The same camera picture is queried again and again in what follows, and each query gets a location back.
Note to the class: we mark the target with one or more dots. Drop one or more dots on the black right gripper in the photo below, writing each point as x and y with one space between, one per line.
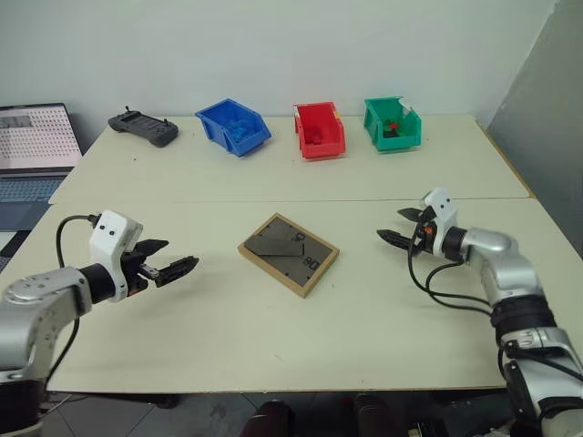
426 241

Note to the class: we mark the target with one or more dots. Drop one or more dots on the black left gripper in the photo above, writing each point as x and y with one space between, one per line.
136 269

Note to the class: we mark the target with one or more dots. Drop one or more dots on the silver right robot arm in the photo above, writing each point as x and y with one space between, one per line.
501 255

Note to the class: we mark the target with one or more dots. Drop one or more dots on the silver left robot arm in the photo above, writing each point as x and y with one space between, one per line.
36 309

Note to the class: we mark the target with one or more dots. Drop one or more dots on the green plastic storage bin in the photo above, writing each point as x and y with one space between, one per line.
401 141

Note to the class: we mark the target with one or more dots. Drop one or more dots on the red and black small parts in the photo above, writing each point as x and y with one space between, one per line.
391 128

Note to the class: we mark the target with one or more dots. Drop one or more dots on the red plastic storage bin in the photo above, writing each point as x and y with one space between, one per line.
319 152

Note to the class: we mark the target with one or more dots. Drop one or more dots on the red plastic parts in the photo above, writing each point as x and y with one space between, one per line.
315 137

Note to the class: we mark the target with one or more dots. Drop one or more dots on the dark grey handheld controller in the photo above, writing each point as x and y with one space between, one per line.
141 127

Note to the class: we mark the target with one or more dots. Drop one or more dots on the blue plastic parts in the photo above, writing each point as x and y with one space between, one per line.
239 130

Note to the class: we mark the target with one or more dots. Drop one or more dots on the blue plastic storage bin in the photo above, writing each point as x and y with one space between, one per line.
218 120

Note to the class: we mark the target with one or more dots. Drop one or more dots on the grey partition panel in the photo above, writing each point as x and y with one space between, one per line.
546 114

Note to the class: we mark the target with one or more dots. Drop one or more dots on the grey laptop computer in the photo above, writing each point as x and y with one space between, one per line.
27 136

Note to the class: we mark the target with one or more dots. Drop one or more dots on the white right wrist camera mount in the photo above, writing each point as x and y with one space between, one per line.
442 205

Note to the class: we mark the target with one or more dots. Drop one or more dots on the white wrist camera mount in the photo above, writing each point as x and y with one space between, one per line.
109 236
442 205

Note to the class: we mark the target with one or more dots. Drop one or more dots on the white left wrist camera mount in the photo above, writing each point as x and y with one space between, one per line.
109 236

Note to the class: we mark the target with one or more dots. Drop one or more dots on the wooden framed grey tray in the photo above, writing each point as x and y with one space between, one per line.
314 273

